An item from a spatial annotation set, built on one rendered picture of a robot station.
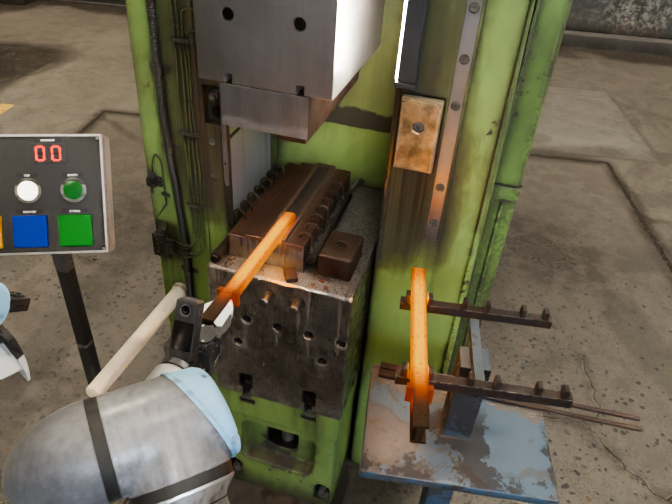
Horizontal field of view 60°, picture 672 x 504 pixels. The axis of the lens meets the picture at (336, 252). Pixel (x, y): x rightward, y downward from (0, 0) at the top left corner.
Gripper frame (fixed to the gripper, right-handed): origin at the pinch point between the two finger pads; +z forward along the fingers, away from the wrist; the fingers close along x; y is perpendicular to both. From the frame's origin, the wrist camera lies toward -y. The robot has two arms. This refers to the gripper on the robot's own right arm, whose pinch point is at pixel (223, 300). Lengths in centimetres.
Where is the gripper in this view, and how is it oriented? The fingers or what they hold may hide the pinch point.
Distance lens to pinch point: 120.6
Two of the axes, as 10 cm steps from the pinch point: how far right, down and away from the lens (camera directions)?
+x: 9.6, 2.1, -2.1
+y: -0.5, 8.2, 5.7
